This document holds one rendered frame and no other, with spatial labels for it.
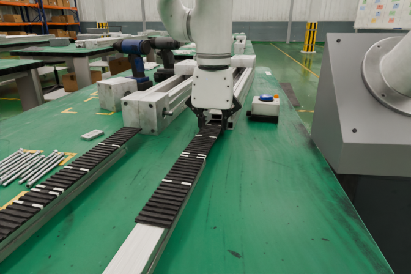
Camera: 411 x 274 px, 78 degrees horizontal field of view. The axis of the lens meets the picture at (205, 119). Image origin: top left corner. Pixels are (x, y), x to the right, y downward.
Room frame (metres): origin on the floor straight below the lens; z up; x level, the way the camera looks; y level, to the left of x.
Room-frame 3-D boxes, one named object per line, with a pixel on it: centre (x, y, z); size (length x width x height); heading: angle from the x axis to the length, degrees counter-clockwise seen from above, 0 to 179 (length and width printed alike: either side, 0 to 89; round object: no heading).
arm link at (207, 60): (0.63, -0.02, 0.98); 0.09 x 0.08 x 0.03; 76
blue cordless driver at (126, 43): (1.11, 0.32, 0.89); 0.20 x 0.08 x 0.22; 64
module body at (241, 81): (1.06, -0.13, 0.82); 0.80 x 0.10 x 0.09; 166
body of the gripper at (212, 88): (0.63, -0.02, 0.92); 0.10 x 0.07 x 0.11; 76
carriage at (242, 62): (1.31, -0.19, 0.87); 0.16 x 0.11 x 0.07; 166
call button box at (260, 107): (0.76, -0.18, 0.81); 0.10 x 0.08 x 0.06; 76
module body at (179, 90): (1.11, 0.05, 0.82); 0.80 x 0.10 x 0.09; 166
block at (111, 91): (0.87, 0.30, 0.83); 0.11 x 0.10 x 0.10; 54
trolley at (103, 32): (5.72, 2.19, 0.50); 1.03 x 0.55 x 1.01; 177
